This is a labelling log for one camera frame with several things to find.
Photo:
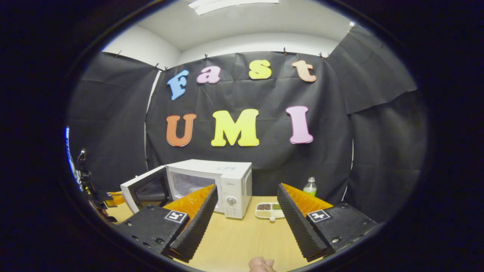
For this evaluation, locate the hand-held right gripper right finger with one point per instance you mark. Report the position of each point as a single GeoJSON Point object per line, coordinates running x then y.
{"type": "Point", "coordinates": [298, 230]}

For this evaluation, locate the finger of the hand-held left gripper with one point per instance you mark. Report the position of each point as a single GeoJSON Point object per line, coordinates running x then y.
{"type": "Point", "coordinates": [116, 199]}

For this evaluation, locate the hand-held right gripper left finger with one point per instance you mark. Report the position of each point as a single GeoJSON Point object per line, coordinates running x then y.
{"type": "Point", "coordinates": [196, 226]}

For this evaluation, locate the white microwave oven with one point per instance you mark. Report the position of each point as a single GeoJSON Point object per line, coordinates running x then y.
{"type": "Point", "coordinates": [234, 181]}

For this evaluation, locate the white divided bean dish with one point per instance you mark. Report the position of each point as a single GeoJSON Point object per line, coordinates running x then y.
{"type": "Point", "coordinates": [264, 213]}

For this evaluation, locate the green drink bottle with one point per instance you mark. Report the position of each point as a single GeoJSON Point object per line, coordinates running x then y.
{"type": "Point", "coordinates": [310, 189]}

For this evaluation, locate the black backdrop cloth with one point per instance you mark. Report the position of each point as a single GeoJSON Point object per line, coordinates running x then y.
{"type": "Point", "coordinates": [321, 151]}

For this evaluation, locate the large ceiling light panel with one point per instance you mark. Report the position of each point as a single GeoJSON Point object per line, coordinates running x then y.
{"type": "Point", "coordinates": [227, 4]}

